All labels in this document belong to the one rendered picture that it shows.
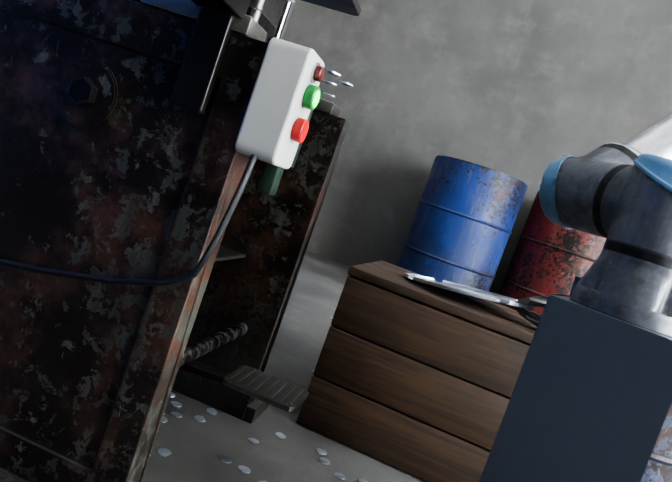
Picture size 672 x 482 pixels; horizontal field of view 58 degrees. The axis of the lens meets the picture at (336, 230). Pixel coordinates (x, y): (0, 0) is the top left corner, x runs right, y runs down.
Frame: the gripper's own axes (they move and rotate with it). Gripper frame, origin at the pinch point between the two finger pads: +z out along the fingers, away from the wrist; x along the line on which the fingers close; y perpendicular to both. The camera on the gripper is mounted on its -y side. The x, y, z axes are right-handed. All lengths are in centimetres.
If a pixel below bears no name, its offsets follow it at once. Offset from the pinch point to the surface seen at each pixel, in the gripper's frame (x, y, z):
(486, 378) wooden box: 14.3, 14.1, 1.4
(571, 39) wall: -159, -281, 43
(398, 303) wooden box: 4.5, 18.2, 20.7
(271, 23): -37, 54, 40
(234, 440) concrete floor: 34, 40, 38
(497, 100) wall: -112, -273, 80
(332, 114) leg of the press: -29, 31, 38
